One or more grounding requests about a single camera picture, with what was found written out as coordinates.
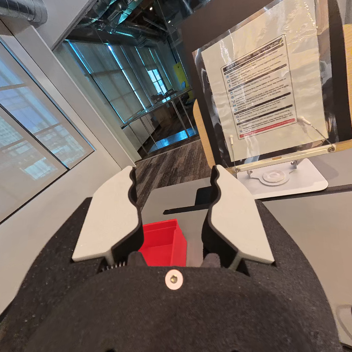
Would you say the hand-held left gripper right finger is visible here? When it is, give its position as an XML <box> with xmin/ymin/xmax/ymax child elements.
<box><xmin>201</xmin><ymin>164</ymin><xmax>275</xmax><ymax>264</ymax></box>

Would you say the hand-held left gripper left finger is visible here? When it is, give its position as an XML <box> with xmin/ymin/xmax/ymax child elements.
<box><xmin>71</xmin><ymin>166</ymin><xmax>144</xmax><ymax>262</ymax></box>

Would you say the red plastic bin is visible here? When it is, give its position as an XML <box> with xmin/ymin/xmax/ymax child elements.
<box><xmin>137</xmin><ymin>219</ymin><xmax>188</xmax><ymax>267</ymax></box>

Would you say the clear acrylic sign holder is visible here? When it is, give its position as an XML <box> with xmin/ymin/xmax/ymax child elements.
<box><xmin>191</xmin><ymin>0</ymin><xmax>336</xmax><ymax>200</ymax></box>

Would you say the printed instruction sheet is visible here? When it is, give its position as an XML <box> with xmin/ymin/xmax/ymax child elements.
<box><xmin>221</xmin><ymin>34</ymin><xmax>299</xmax><ymax>141</ymax></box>

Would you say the yellow poster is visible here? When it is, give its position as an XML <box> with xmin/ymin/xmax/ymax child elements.
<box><xmin>173</xmin><ymin>62</ymin><xmax>186</xmax><ymax>88</ymax></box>

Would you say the black backing board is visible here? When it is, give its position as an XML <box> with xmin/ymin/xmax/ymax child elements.
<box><xmin>179</xmin><ymin>0</ymin><xmax>344</xmax><ymax>168</ymax></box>

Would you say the framed wall window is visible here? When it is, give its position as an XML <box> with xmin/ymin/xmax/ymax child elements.
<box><xmin>0</xmin><ymin>38</ymin><xmax>95</xmax><ymax>223</ymax></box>

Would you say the ribbed metal ceiling duct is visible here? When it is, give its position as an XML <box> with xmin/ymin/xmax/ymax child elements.
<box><xmin>0</xmin><ymin>0</ymin><xmax>48</xmax><ymax>25</ymax></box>

